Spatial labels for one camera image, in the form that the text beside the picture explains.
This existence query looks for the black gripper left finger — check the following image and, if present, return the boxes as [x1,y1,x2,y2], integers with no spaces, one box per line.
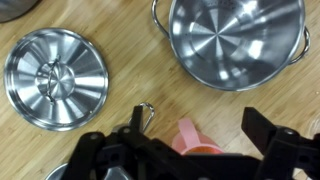
[68,105,188,180]

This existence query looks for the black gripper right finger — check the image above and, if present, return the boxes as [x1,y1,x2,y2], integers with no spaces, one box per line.
[241,107,320,180]

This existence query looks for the pink mug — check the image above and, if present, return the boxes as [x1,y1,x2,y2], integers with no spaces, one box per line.
[170,117,225,156]

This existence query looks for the silver pot lid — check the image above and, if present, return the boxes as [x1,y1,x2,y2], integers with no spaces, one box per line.
[3,27,110,132]

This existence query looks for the glass electric kettle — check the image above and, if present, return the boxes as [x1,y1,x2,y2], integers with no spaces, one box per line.
[0,0,42,24]

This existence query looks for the silver bowl with handles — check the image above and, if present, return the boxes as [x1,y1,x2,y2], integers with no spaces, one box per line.
[151,0,312,92]

